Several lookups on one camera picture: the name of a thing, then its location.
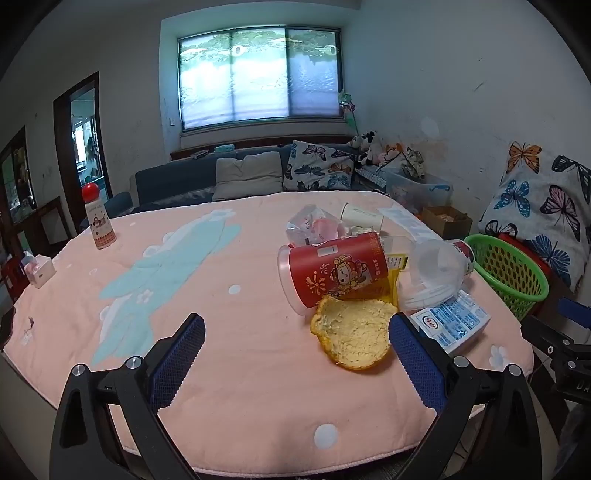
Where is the sliding window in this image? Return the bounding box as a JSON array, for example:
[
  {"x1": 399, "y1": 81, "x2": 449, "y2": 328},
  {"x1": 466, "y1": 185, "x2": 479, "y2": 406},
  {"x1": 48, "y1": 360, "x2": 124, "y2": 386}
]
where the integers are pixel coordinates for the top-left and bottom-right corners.
[{"x1": 178, "y1": 27, "x2": 342, "y2": 131}]

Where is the clear plastic storage box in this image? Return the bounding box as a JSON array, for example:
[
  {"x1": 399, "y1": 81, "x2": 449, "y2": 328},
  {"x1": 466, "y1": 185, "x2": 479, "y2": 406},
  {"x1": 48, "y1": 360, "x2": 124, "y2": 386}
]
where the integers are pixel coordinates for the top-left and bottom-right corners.
[{"x1": 383, "y1": 166, "x2": 454, "y2": 215}]

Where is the white round plastic lid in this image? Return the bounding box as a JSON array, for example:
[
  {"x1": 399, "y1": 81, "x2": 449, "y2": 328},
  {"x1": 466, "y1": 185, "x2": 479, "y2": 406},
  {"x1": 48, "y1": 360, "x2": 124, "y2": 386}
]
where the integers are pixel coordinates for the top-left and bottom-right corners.
[{"x1": 397, "y1": 276, "x2": 462, "y2": 311}]

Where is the computer keyboard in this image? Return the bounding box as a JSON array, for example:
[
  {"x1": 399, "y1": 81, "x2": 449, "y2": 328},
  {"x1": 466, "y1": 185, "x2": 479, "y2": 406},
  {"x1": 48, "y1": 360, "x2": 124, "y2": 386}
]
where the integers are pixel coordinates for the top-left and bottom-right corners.
[{"x1": 355, "y1": 167, "x2": 398, "y2": 192}]

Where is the beige pillow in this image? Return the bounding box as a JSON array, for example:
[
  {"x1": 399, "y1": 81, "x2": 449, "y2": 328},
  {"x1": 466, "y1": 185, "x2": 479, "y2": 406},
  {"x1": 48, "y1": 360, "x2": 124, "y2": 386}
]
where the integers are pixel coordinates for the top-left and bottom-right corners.
[{"x1": 212, "y1": 151, "x2": 283, "y2": 201}]

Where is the green plastic basket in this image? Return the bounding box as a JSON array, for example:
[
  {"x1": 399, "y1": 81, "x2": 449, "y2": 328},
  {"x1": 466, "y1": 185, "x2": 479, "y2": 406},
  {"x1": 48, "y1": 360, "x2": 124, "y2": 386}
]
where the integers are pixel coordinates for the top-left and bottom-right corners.
[{"x1": 463, "y1": 234, "x2": 550, "y2": 321}]

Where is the butterfly print cloth bag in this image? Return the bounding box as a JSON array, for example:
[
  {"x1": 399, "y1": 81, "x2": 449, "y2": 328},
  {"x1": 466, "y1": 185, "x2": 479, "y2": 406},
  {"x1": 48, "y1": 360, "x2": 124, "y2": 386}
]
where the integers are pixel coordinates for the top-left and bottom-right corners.
[{"x1": 402, "y1": 148, "x2": 426, "y2": 181}]

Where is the clear pink plastic bag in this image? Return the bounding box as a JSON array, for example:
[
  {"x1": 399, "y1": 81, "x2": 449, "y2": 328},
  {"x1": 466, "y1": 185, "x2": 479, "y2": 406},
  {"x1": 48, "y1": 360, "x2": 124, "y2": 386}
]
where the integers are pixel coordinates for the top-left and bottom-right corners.
[{"x1": 285, "y1": 204, "x2": 356, "y2": 250}]

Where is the dark framed doorway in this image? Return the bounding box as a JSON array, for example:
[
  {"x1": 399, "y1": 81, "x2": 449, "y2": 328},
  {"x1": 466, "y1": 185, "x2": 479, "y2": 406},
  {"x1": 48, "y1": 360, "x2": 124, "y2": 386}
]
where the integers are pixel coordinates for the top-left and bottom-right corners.
[{"x1": 53, "y1": 71, "x2": 114, "y2": 199}]

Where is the dark wooden cabinet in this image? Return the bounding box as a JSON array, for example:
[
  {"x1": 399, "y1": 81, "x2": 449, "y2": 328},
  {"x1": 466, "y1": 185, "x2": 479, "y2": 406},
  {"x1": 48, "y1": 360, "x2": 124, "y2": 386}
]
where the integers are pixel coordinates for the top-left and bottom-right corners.
[{"x1": 0, "y1": 126, "x2": 38, "y2": 227}]

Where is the yellow fruit peel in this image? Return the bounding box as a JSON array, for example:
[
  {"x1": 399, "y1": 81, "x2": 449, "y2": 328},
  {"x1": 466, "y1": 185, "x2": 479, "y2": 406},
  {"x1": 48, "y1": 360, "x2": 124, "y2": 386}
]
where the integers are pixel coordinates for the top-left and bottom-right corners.
[{"x1": 310, "y1": 295, "x2": 399, "y2": 371}]

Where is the colourful pinwheel toy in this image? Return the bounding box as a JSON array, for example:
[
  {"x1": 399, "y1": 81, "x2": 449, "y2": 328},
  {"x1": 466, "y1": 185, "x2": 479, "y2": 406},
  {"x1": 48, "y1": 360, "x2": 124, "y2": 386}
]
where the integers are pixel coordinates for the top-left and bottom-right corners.
[{"x1": 339, "y1": 90, "x2": 363, "y2": 134}]

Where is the pink white tissue box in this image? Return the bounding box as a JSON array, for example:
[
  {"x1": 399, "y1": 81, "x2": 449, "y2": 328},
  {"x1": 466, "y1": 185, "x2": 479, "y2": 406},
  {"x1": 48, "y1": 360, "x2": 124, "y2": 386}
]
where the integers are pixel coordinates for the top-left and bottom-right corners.
[{"x1": 21, "y1": 251, "x2": 57, "y2": 289}]

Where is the pink plush toy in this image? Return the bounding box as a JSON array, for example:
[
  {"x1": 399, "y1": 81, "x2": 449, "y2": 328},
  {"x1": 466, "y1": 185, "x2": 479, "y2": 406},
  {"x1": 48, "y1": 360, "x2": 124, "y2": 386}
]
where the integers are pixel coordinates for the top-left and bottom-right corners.
[{"x1": 374, "y1": 143, "x2": 407, "y2": 167}]

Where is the red printed paper tub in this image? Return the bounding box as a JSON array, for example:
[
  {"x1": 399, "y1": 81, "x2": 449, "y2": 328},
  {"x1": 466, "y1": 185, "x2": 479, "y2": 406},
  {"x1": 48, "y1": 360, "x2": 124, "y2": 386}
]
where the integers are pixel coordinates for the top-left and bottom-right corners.
[{"x1": 277, "y1": 231, "x2": 391, "y2": 317}]

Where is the crushed clear plastic bottle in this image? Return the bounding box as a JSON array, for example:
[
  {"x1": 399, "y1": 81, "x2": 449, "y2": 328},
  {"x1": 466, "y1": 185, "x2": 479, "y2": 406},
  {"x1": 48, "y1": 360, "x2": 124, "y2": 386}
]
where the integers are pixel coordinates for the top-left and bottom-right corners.
[{"x1": 410, "y1": 239, "x2": 476, "y2": 296}]

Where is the blue sofa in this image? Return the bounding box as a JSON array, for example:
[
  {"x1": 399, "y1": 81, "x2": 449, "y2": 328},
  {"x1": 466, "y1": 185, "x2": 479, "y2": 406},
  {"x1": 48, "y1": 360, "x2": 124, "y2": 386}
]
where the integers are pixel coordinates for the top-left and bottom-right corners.
[{"x1": 81, "y1": 144, "x2": 370, "y2": 232}]

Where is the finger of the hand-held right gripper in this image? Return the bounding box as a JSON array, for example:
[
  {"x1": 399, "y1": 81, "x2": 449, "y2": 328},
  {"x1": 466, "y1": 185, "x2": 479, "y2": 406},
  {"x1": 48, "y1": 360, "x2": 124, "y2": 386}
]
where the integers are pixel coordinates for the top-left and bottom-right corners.
[{"x1": 557, "y1": 299, "x2": 591, "y2": 329}]

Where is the pink printed blanket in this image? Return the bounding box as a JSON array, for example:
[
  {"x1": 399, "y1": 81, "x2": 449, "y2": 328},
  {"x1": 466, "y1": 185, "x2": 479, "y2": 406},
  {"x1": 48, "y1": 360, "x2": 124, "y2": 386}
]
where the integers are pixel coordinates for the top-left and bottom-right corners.
[{"x1": 2, "y1": 190, "x2": 536, "y2": 474}]

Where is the large grey butterfly cushion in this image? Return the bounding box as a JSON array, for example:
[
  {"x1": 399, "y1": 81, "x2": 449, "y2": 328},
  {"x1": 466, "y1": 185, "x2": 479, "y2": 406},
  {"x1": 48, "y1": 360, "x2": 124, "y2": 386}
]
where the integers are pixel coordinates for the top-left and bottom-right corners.
[{"x1": 477, "y1": 141, "x2": 591, "y2": 294}]

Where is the brown cardboard box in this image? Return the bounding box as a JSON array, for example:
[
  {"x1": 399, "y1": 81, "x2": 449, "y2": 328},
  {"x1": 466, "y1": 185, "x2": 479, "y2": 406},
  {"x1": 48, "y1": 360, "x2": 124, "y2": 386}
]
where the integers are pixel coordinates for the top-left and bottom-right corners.
[{"x1": 421, "y1": 205, "x2": 473, "y2": 240}]

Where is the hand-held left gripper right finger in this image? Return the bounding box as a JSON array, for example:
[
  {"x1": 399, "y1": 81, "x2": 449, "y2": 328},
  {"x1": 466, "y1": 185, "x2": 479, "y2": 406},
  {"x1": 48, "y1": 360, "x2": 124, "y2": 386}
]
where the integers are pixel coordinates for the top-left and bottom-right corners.
[{"x1": 388, "y1": 312, "x2": 542, "y2": 480}]

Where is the blue white carton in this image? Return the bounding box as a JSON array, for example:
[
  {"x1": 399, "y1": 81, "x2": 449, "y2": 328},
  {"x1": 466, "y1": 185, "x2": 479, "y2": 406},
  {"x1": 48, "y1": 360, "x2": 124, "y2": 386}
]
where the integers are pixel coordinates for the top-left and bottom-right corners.
[{"x1": 409, "y1": 290, "x2": 491, "y2": 356}]

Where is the white paper cup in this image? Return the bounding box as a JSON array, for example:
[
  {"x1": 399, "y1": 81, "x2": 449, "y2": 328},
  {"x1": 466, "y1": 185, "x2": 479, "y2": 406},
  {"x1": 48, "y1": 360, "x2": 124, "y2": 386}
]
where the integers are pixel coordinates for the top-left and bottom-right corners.
[{"x1": 340, "y1": 202, "x2": 385, "y2": 232}]

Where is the red cap printed bottle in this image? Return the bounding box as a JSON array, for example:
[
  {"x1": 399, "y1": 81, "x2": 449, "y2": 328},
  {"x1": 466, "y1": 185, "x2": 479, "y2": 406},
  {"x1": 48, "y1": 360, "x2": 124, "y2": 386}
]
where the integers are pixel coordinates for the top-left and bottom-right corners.
[{"x1": 82, "y1": 182, "x2": 117, "y2": 251}]

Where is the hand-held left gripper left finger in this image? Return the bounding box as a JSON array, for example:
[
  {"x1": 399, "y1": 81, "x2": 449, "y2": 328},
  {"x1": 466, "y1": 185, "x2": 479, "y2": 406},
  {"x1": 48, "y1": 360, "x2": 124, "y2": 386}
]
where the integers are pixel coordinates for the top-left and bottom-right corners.
[{"x1": 50, "y1": 313, "x2": 206, "y2": 480}]

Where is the black white cow plush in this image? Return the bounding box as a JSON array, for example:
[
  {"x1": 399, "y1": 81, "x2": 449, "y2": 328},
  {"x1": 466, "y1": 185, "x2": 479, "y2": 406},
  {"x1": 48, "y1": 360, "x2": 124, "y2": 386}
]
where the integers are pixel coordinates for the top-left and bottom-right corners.
[{"x1": 347, "y1": 130, "x2": 384, "y2": 168}]

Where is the yellow plastic packet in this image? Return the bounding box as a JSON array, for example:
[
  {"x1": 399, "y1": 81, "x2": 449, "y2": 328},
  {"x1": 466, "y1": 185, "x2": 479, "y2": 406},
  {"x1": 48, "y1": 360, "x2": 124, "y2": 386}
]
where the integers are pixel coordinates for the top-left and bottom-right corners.
[{"x1": 365, "y1": 268, "x2": 400, "y2": 308}]

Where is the small butterfly print pillow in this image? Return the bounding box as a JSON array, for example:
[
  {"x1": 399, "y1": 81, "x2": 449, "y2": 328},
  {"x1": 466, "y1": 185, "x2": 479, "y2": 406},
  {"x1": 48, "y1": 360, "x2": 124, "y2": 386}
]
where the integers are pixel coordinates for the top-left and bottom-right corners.
[{"x1": 283, "y1": 140, "x2": 358, "y2": 192}]

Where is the red plastic stool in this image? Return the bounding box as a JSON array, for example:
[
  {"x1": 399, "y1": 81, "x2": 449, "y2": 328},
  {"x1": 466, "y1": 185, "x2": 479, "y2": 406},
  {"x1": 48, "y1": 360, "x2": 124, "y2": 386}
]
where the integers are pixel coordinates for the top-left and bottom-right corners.
[{"x1": 498, "y1": 233, "x2": 552, "y2": 278}]

